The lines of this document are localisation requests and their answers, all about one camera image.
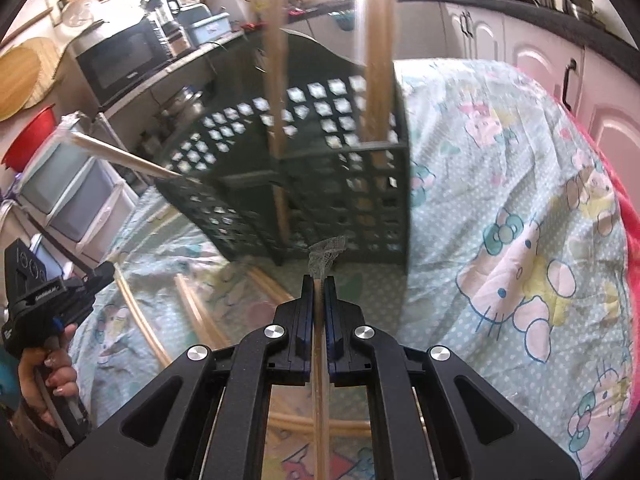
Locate stone kitchen shelf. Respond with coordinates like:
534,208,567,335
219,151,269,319
95,30,261,161

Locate dark green plastic utensil basket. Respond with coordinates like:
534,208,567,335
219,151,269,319
155,30,413,277

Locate bamboo chopstick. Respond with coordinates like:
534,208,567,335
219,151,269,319
307,235,351,480
57,112,186,181
352,0,401,171

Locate stacked steel pots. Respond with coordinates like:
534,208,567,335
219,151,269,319
160,87,206,131

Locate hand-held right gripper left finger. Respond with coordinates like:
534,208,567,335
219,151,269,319
55,275,316,480

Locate black kitchen countertop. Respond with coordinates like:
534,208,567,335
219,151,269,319
280,0,640,56

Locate woven bamboo tray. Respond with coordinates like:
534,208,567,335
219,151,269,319
0,37,68,122

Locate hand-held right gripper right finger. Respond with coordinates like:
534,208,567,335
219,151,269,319
322,276,581,480

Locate black microwave oven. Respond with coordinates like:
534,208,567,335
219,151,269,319
74,15,173,106

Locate cartoon printed tablecloth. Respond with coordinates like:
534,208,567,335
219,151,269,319
65,57,636,480

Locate plastic drawer unit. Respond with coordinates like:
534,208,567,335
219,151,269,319
15,115,138,261

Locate blue plastic box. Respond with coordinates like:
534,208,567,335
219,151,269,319
192,11,233,43

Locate wooden rolling pin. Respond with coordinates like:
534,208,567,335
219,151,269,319
0,5,53,48

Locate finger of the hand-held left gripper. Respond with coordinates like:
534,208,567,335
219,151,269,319
62,261,119,306

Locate white round plastic cover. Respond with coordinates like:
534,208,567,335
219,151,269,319
62,0,108,28

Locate red plastic basin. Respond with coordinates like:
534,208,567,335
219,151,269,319
0,104,57,168

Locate grey small appliance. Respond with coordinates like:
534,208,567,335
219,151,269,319
177,2,211,26

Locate blender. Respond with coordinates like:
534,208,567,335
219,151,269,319
147,0,191,56

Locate pile of bamboo chopsticks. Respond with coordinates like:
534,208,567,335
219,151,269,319
112,260,373,441

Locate person's left hand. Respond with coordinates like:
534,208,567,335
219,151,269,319
17,322,81,428

